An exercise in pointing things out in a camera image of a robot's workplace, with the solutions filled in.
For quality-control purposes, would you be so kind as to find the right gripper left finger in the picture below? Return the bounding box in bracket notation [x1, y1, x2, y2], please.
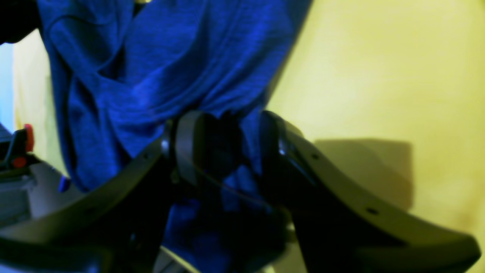
[1, 111, 207, 273]

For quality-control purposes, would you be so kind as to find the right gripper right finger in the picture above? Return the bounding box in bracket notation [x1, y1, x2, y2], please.
[260, 111, 481, 273]

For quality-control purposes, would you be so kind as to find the dark blue long-sleeve shirt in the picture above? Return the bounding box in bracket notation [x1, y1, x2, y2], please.
[38, 0, 311, 273]

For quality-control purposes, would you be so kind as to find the red clamp right top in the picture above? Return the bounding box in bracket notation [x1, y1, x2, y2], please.
[0, 124, 40, 172]

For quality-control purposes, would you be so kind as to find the yellow table cloth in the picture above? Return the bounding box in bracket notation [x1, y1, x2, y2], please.
[13, 0, 485, 273]

